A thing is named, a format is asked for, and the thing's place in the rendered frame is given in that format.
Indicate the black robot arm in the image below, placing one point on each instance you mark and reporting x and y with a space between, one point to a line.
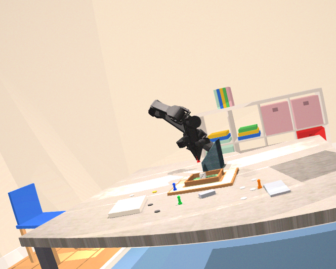
177 116

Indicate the white die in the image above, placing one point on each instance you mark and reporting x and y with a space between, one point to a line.
202 175

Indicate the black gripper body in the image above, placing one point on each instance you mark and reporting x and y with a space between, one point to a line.
197 140

